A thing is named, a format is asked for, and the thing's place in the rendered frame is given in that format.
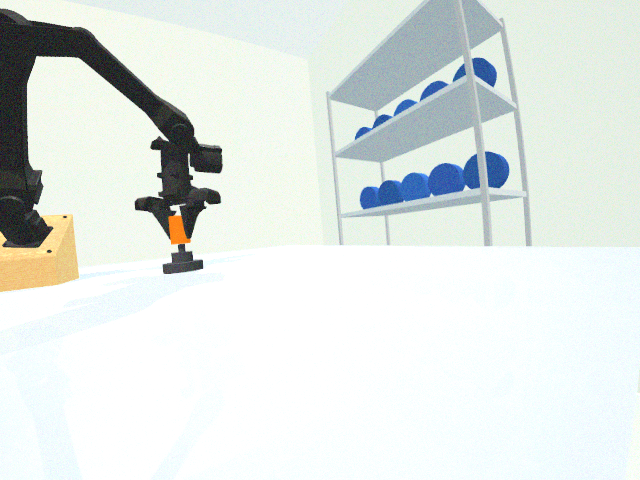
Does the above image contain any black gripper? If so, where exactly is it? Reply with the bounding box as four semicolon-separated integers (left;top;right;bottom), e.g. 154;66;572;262
134;166;221;240

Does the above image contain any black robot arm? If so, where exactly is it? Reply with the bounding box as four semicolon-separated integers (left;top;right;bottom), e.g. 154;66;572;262
0;8;223;248

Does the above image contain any orange knob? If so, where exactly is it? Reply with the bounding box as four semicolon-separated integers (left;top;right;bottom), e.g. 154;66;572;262
169;215;191;245

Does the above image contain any dark grey round pedestal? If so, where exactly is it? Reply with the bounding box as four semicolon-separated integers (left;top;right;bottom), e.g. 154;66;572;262
162;244;204;274

